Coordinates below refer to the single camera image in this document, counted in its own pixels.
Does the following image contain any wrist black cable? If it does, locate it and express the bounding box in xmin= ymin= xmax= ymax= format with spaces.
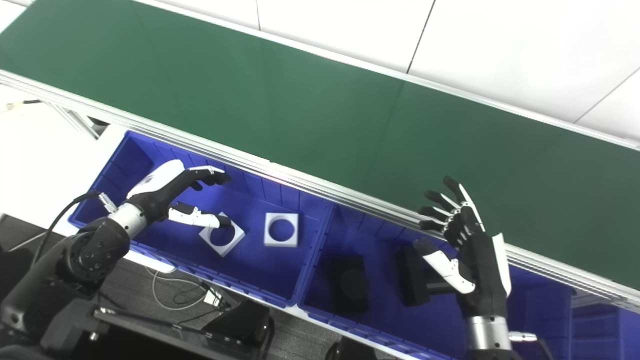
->
xmin=30 ymin=191 xmax=118 ymax=271
xmin=509 ymin=330 xmax=556 ymax=360

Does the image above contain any aluminium conveyor leg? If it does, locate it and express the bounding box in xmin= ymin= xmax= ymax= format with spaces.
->
xmin=47 ymin=102 xmax=111 ymax=140

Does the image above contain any green conveyor belt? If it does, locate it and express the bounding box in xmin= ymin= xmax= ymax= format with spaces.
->
xmin=0 ymin=0 xmax=640 ymax=313
xmin=0 ymin=0 xmax=640 ymax=291

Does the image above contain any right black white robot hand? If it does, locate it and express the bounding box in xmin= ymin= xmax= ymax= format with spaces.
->
xmin=413 ymin=175 xmax=513 ymax=321

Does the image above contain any blue empty bin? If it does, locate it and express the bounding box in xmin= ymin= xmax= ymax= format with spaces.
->
xmin=570 ymin=297 xmax=640 ymax=360

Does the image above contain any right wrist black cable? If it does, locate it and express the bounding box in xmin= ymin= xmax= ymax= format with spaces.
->
xmin=509 ymin=330 xmax=556 ymax=360

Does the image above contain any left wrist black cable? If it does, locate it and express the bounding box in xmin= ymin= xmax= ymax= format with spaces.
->
xmin=30 ymin=191 xmax=118 ymax=271

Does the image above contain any white cable on floor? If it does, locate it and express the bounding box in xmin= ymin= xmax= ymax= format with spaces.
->
xmin=151 ymin=269 xmax=223 ymax=312

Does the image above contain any white square part with hole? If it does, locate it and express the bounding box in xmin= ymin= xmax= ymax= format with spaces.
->
xmin=198 ymin=212 xmax=247 ymax=258
xmin=263 ymin=212 xmax=300 ymax=248

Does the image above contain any black robot torso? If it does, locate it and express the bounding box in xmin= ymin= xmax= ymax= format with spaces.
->
xmin=40 ymin=295 xmax=276 ymax=360

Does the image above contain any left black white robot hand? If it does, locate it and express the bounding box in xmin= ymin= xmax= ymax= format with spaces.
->
xmin=125 ymin=159 xmax=233 ymax=230

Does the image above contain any black block part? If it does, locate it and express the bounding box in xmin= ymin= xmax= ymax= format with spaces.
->
xmin=395 ymin=245 xmax=463 ymax=307
xmin=332 ymin=254 xmax=371 ymax=315

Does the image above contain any blue bin with black parts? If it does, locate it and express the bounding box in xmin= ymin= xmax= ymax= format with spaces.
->
xmin=297 ymin=202 xmax=576 ymax=360

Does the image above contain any black cable with clear connector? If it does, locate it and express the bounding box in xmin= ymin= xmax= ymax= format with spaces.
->
xmin=4 ymin=99 xmax=45 ymax=112

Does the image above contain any blue bin with white parts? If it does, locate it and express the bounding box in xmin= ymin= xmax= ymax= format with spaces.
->
xmin=67 ymin=130 xmax=335 ymax=308

